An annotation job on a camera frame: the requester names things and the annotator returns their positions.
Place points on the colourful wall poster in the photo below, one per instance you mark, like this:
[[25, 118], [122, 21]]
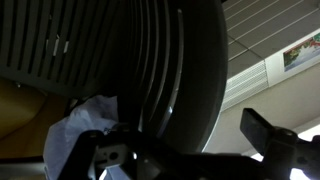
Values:
[[301, 51]]

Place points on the black mesh office chair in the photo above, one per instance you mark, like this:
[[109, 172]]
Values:
[[140, 60]]

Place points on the blue shirt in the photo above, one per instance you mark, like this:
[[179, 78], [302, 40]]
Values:
[[80, 126]]

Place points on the white ceiling vent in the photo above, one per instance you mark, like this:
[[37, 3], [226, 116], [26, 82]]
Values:
[[245, 85]]

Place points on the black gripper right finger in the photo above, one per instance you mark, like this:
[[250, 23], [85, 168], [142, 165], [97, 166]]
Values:
[[258, 133]]

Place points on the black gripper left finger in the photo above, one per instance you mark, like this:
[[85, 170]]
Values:
[[83, 156]]

